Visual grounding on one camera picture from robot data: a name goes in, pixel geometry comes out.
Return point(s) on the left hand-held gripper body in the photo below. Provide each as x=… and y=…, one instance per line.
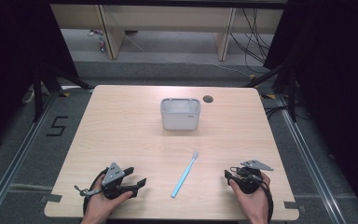
x=113, y=175

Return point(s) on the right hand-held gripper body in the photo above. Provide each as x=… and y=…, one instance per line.
x=248, y=183

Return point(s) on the light blue toothbrush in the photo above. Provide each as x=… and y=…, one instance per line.
x=185, y=175

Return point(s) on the gray plastic container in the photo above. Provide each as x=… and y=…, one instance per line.
x=180, y=119

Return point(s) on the person's right hand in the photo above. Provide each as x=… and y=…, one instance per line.
x=256, y=207

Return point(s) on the person's left hand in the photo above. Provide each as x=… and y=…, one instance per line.
x=98, y=207

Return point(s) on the gray tape strip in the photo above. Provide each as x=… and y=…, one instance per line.
x=51, y=198
x=293, y=206

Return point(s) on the yellow black tape piece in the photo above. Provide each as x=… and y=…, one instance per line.
x=66, y=94
x=268, y=96

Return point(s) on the black metal stand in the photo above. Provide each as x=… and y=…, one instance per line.
x=38, y=93
x=292, y=93

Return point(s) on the small colourful floor clutter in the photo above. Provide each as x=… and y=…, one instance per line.
x=101, y=42

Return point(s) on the black curtain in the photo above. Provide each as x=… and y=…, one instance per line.
x=12, y=62
x=338, y=77

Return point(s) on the beige wooden shelf unit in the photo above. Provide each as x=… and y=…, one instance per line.
x=167, y=18

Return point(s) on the metal floor rail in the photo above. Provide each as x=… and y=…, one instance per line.
x=15, y=165
x=310, y=165

